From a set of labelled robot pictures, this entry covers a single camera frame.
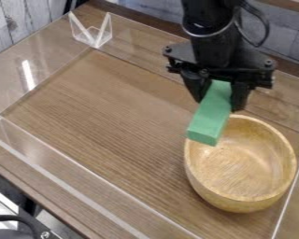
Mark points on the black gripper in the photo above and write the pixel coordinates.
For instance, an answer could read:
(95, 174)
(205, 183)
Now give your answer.
(219, 56)

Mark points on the green rectangular block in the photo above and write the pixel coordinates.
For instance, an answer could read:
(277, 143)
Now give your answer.
(211, 115)

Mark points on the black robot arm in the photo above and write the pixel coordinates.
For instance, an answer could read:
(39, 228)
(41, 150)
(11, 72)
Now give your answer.
(215, 16)

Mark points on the wooden bowl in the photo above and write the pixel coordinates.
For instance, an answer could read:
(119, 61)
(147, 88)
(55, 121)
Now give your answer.
(243, 174)

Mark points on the clear acrylic tray walls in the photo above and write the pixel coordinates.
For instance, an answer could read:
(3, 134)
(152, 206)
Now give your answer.
(92, 126)

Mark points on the clear acrylic corner bracket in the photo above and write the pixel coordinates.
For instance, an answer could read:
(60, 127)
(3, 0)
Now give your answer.
(92, 36)

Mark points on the black metal table bracket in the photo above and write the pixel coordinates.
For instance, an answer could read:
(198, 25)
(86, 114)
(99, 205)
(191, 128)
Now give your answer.
(35, 228)

